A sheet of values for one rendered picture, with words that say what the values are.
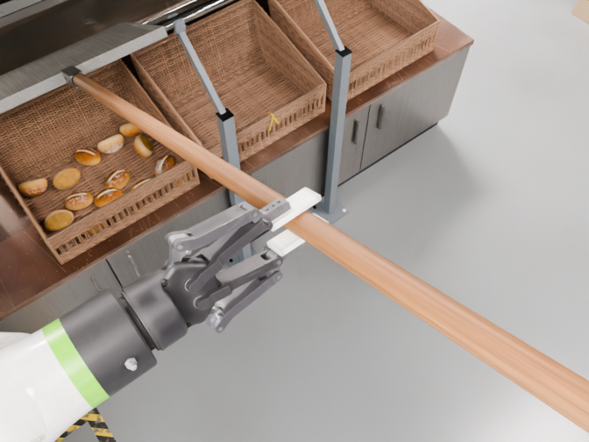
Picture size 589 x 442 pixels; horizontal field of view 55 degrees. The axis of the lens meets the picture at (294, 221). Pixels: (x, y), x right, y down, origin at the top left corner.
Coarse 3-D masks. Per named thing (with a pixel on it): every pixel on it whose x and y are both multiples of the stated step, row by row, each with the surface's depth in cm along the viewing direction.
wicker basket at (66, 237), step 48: (48, 96) 195; (144, 96) 202; (0, 144) 193; (48, 144) 203; (96, 144) 214; (48, 192) 202; (96, 192) 202; (144, 192) 189; (48, 240) 175; (96, 240) 191
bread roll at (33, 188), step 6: (36, 180) 198; (42, 180) 199; (18, 186) 198; (24, 186) 197; (30, 186) 197; (36, 186) 197; (42, 186) 199; (24, 192) 198; (30, 192) 198; (36, 192) 198; (42, 192) 200
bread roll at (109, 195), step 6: (102, 192) 196; (108, 192) 196; (114, 192) 196; (120, 192) 198; (96, 198) 196; (102, 198) 195; (108, 198) 196; (114, 198) 197; (96, 204) 197; (102, 204) 196
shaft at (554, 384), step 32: (96, 96) 117; (160, 128) 92; (192, 160) 82; (224, 160) 78; (256, 192) 69; (288, 224) 63; (320, 224) 60; (352, 256) 55; (384, 288) 51; (416, 288) 49; (448, 320) 46; (480, 320) 44; (480, 352) 43; (512, 352) 41; (544, 384) 39; (576, 384) 38; (576, 416) 37
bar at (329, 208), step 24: (216, 0) 169; (168, 24) 164; (192, 48) 169; (336, 48) 191; (336, 72) 197; (216, 96) 173; (336, 96) 206; (336, 120) 215; (336, 144) 226; (336, 168) 240; (336, 192) 256; (336, 216) 267
